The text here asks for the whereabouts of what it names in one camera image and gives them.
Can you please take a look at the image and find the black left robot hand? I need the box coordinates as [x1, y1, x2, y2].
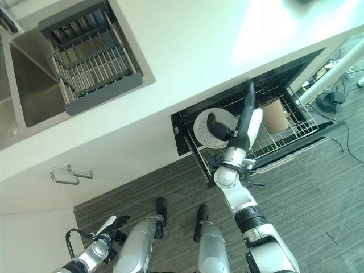
[97, 215, 131, 238]

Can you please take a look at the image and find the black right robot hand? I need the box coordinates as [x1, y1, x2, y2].
[206, 80, 264, 152]

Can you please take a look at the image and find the white round plate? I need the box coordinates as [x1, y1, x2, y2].
[193, 107, 238, 150]

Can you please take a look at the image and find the black dishwasher drawer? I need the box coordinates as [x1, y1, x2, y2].
[170, 47, 346, 189]

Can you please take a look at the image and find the brown cylindrical cup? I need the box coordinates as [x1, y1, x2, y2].
[260, 99, 291, 134]

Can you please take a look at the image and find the silver left robot leg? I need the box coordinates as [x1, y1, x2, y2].
[112, 197, 169, 273]

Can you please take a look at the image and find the silver robot leg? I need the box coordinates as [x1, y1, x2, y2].
[112, 197, 169, 273]
[193, 204, 231, 273]

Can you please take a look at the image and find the black device on floor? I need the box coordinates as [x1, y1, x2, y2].
[315, 84, 346, 114]

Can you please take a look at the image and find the white table leg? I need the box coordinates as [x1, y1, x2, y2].
[299, 47, 359, 104]

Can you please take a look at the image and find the silver right robot leg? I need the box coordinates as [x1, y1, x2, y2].
[193, 204, 231, 273]

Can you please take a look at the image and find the stainless steel sink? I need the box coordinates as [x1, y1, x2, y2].
[0, 0, 158, 152]

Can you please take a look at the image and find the grey sink drain rack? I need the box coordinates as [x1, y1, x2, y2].
[37, 7, 144, 116]

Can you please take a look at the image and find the metal faucet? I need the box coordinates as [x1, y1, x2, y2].
[0, 0, 20, 32]

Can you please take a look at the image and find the wire dishwasher rack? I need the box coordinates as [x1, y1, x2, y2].
[184, 85, 320, 184]

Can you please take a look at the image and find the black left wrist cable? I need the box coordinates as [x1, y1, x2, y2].
[65, 227, 96, 260]

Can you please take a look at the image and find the metal cabinet handle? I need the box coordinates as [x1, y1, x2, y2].
[49, 171, 80, 186]
[67, 164, 94, 179]

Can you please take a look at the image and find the black floor cable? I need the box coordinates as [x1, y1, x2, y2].
[329, 125, 364, 160]

